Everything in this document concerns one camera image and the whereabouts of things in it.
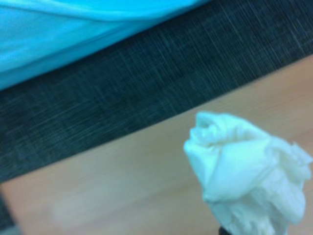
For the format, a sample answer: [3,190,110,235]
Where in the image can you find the white tissue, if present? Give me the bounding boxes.
[183,111,313,235]

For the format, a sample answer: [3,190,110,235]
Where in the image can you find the turquoise blue cloth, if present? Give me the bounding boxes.
[0,0,214,92]

